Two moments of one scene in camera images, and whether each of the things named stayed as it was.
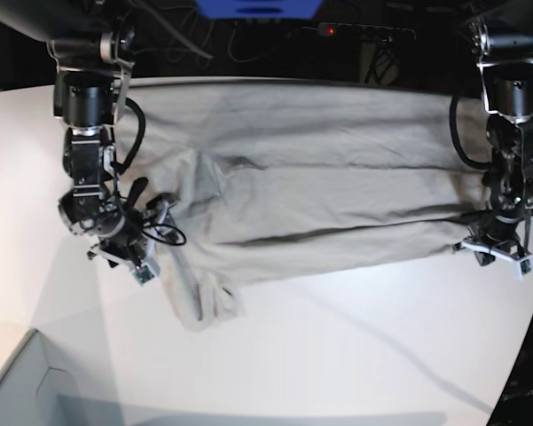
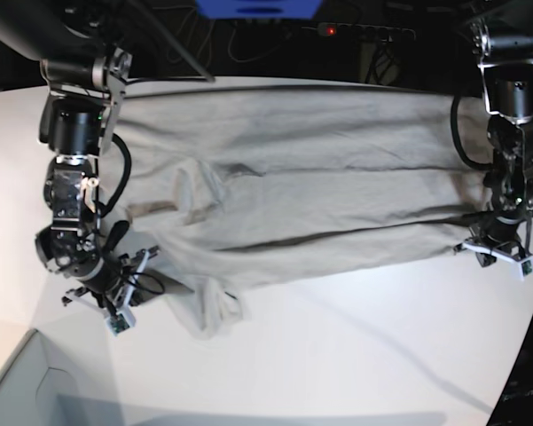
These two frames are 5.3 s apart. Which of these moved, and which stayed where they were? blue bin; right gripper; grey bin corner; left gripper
Moved: left gripper
Stayed: grey bin corner; blue bin; right gripper
